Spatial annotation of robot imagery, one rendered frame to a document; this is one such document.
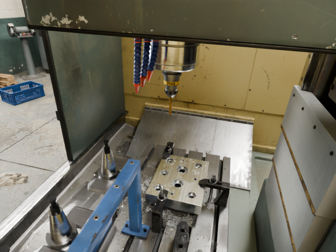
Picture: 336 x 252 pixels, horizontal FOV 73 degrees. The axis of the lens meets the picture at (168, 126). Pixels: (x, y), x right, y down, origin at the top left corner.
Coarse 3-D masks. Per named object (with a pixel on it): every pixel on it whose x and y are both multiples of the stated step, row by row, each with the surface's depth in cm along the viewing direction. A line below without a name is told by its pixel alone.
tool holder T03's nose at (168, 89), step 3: (165, 87) 75; (168, 87) 73; (171, 87) 73; (174, 87) 73; (165, 90) 74; (168, 90) 74; (171, 90) 73; (174, 90) 74; (177, 90) 75; (168, 93) 74; (171, 93) 74; (174, 93) 74; (168, 96) 75; (171, 96) 75
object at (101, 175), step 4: (116, 164) 71; (116, 168) 69; (100, 172) 67; (116, 172) 69; (100, 176) 67; (104, 176) 66; (108, 176) 66; (112, 176) 66; (116, 176) 68; (112, 180) 67
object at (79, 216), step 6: (66, 210) 56; (72, 210) 56; (78, 210) 56; (84, 210) 56; (90, 210) 56; (66, 216) 55; (72, 216) 55; (78, 216) 55; (84, 216) 55; (78, 222) 53; (84, 222) 53
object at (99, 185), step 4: (92, 180) 66; (96, 180) 66; (100, 180) 66; (104, 180) 66; (108, 180) 66; (88, 184) 64; (92, 184) 64; (96, 184) 64; (100, 184) 64; (104, 184) 64; (108, 184) 64; (88, 188) 63; (92, 188) 63; (96, 188) 63; (100, 188) 63; (104, 188) 63; (108, 188) 63; (96, 192) 62; (100, 192) 62; (104, 192) 62
